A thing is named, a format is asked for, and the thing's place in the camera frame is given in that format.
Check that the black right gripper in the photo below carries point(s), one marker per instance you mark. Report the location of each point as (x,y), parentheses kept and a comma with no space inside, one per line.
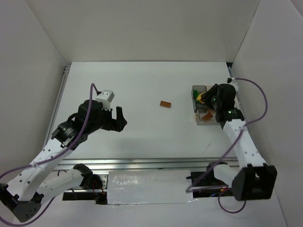
(210,93)

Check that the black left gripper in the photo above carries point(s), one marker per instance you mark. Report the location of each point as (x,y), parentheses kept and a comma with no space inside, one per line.
(113,121)

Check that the yellow round lego brick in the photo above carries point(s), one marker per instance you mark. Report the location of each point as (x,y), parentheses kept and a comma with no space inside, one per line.
(200,98)

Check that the green curved lego brick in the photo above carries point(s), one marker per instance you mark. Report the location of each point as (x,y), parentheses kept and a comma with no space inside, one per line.
(195,95)

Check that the brown lego plate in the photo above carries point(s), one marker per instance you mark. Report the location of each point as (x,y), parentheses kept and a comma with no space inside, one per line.
(207,117)

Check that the brown lego brick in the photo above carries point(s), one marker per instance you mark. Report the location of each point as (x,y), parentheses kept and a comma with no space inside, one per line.
(165,104)

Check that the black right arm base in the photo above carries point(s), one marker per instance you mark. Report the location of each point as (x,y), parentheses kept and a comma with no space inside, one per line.
(208,180)

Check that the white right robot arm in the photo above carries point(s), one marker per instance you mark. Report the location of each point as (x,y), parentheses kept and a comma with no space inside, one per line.
(255,179)

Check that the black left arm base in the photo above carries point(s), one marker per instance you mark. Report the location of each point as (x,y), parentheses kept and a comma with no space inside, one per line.
(88,179)

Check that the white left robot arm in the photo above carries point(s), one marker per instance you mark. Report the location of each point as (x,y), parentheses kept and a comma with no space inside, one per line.
(29,190)

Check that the clear transparent bin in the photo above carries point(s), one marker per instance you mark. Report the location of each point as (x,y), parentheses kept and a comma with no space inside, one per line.
(199,115)

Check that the white foil board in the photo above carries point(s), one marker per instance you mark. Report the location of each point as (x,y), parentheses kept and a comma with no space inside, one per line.
(148,187)

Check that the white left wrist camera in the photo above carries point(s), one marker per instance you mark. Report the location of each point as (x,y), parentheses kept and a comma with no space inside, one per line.
(105,98)

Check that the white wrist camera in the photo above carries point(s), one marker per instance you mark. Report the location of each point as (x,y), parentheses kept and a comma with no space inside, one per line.
(233,82)
(105,98)

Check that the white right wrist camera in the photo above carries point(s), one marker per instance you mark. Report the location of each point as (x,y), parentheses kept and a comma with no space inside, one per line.
(233,82)

